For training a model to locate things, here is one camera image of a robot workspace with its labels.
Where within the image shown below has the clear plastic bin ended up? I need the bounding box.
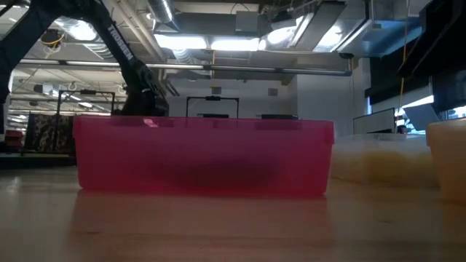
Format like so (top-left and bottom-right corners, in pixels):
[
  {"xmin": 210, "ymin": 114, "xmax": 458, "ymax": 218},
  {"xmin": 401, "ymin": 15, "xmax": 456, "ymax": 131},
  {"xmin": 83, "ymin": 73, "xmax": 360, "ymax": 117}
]
[{"xmin": 329, "ymin": 132, "xmax": 440, "ymax": 188}]

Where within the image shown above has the yellow black ceiling reel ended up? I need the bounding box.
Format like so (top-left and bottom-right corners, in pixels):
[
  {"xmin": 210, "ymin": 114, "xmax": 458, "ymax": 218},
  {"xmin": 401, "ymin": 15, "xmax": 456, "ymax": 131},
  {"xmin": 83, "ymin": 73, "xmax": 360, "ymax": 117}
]
[{"xmin": 40, "ymin": 28, "xmax": 66, "ymax": 48}]

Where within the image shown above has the yellow hanging cord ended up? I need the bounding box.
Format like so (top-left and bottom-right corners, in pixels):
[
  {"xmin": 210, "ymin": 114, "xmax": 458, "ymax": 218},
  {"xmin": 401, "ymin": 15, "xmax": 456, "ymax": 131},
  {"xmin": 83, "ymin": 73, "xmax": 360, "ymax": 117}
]
[{"xmin": 395, "ymin": 0, "xmax": 411, "ymax": 134}]

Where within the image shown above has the round silver air duct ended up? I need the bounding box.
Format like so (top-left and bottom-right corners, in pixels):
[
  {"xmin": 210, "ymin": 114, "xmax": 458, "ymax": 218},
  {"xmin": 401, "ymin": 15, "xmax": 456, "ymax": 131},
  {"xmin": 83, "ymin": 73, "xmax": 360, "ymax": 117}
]
[{"xmin": 147, "ymin": 0, "xmax": 180, "ymax": 32}]

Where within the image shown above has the ceiling light panel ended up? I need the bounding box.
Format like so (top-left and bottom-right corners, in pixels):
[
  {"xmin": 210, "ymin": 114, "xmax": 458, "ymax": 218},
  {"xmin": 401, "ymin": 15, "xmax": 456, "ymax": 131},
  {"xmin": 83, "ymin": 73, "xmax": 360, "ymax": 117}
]
[
  {"xmin": 154, "ymin": 33, "xmax": 208, "ymax": 50},
  {"xmin": 210, "ymin": 37, "xmax": 261, "ymax": 52}
]

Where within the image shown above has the grey ceiling box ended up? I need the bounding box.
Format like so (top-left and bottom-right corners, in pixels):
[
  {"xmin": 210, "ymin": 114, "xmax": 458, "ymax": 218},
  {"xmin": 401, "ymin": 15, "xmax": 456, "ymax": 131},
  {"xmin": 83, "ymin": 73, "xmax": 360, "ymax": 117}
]
[{"xmin": 234, "ymin": 10, "xmax": 260, "ymax": 33}]

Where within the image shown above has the red plastic bin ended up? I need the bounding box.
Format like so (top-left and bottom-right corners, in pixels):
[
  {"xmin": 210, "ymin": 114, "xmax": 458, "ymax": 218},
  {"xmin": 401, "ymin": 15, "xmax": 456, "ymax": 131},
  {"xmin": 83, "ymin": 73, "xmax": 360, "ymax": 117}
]
[{"xmin": 72, "ymin": 115, "xmax": 335, "ymax": 197}]

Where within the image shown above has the angled ceiling light fixture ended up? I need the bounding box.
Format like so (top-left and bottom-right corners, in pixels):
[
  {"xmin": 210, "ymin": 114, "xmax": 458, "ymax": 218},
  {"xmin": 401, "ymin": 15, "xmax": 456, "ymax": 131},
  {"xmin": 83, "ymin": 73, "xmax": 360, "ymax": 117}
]
[{"xmin": 265, "ymin": 14, "xmax": 307, "ymax": 51}]

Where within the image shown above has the white board panel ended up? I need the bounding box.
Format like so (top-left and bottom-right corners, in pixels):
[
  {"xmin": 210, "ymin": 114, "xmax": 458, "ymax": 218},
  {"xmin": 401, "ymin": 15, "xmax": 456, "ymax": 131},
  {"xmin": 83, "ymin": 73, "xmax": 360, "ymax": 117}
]
[{"xmin": 352, "ymin": 107, "xmax": 397, "ymax": 135}]

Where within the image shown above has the large rectangular metal duct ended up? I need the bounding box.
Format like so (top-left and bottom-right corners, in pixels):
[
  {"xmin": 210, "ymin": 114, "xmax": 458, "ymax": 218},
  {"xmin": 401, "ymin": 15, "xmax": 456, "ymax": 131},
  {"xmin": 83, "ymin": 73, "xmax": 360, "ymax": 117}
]
[{"xmin": 312, "ymin": 0, "xmax": 425, "ymax": 59}]

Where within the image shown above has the corrugated silver air duct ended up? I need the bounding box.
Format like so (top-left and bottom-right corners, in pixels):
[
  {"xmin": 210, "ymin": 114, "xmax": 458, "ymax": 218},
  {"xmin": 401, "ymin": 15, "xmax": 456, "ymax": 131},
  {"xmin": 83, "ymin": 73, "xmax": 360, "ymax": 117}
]
[{"xmin": 54, "ymin": 16, "xmax": 121, "ymax": 62}]

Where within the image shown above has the camouflage cloth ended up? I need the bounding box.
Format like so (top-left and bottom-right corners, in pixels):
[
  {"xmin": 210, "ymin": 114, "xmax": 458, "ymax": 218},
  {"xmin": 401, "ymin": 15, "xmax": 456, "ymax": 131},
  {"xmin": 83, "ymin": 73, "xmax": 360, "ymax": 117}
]
[{"xmin": 24, "ymin": 113, "xmax": 76, "ymax": 153}]

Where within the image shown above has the grey horizontal overhead bar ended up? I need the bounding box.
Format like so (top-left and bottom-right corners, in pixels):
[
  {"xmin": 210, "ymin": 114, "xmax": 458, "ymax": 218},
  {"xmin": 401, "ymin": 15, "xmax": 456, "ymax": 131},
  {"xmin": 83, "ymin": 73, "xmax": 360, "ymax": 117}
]
[{"xmin": 17, "ymin": 59, "xmax": 353, "ymax": 77}]

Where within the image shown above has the black station frame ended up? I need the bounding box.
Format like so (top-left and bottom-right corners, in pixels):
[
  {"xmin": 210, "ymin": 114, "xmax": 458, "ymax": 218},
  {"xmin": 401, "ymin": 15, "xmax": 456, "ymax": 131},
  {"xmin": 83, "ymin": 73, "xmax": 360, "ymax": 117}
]
[{"xmin": 185, "ymin": 95, "xmax": 240, "ymax": 119}]

